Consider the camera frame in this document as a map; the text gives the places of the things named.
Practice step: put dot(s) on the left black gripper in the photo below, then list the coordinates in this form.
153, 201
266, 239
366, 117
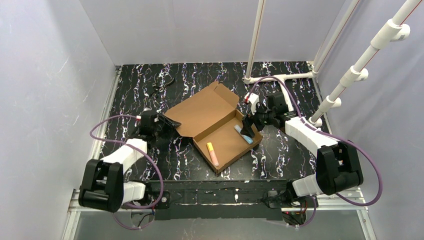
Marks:
162, 124

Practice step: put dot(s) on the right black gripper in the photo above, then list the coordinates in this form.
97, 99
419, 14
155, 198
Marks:
253, 120

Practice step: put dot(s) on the light blue marker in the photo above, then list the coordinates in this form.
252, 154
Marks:
248, 139

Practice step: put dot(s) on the brown cardboard box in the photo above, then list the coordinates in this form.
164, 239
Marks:
210, 116

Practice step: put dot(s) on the orange pink marker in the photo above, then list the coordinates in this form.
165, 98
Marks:
212, 154

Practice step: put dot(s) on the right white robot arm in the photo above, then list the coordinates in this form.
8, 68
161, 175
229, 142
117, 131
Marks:
337, 164

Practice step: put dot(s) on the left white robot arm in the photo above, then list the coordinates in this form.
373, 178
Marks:
103, 186

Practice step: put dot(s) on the black pliers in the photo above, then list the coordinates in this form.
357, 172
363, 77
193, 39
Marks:
158, 87

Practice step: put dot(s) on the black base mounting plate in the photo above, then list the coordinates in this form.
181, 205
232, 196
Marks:
228, 199

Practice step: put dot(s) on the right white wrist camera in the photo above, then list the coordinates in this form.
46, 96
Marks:
252, 100

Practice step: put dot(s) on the aluminium rail frame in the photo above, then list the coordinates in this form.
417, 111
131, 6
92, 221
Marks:
232, 134

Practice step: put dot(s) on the white PVC pipe frame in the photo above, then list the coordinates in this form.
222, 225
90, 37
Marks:
394, 29

